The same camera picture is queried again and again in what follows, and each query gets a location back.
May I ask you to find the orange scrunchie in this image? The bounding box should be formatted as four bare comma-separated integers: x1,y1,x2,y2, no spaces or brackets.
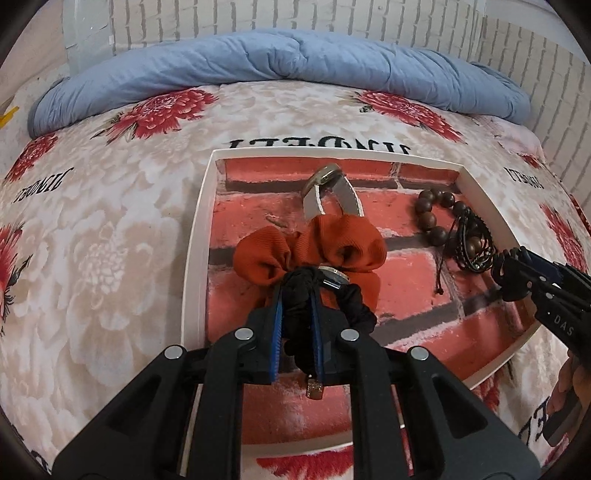
232,215,387,309

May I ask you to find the white tray with brick lining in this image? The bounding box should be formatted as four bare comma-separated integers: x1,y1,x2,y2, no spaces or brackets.
181,148,544,459

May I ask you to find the blue rolled duvet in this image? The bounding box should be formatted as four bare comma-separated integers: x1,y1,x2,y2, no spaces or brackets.
27,28,532,139

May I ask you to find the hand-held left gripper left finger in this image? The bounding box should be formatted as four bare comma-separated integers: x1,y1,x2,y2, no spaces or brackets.
51,288,282,480

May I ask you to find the white strap wristwatch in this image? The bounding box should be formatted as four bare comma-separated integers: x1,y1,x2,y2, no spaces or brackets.
301,164,366,223

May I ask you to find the red floral printed blanket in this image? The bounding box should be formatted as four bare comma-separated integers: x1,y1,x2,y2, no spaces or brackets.
0,80,591,480

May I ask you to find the pink pillow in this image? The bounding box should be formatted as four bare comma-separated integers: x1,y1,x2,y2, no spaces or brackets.
480,115,543,155

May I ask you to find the person's right hand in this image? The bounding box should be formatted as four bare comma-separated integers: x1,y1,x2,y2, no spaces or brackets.
547,353,585,416

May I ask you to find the black scrunchie with charm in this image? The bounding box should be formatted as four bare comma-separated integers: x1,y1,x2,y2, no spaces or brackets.
277,265,378,401

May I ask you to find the clear plastic sheet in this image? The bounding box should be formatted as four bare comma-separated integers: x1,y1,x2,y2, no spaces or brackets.
61,0,117,75

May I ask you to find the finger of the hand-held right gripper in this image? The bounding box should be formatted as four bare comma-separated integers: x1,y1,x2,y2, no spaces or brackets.
519,249,564,283
492,256,536,301

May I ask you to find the wooden bead bracelet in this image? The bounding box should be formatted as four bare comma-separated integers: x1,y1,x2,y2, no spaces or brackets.
414,190,497,261

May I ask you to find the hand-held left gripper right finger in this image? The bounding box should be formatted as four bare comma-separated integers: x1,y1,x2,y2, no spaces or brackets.
309,290,541,480

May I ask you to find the black cord bracelet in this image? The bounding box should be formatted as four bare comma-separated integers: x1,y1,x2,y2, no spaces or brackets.
433,207,499,297

